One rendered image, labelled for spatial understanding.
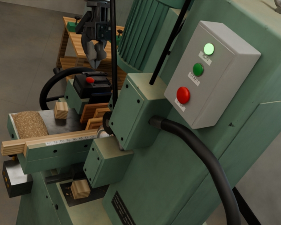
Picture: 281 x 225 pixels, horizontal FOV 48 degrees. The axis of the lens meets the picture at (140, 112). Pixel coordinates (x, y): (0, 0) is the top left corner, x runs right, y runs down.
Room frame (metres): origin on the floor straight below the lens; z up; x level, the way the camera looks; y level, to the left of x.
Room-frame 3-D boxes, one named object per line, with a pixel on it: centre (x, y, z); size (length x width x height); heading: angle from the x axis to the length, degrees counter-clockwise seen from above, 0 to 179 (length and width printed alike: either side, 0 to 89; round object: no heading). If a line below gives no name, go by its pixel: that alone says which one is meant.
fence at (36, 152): (0.80, 0.04, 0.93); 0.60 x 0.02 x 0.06; 136
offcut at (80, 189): (0.63, 0.07, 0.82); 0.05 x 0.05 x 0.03; 41
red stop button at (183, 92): (0.48, -0.06, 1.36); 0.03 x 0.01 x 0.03; 46
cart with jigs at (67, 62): (2.30, 0.47, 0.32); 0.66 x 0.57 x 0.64; 126
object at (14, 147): (0.81, 0.08, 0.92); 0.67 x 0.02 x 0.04; 136
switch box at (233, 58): (0.51, -0.08, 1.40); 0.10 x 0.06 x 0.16; 46
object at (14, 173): (0.74, 0.34, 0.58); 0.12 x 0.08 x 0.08; 46
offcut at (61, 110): (0.82, 0.25, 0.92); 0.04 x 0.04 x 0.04; 34
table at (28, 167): (0.90, 0.14, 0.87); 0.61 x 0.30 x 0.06; 136
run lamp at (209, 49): (0.49, -0.06, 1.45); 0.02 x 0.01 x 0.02; 46
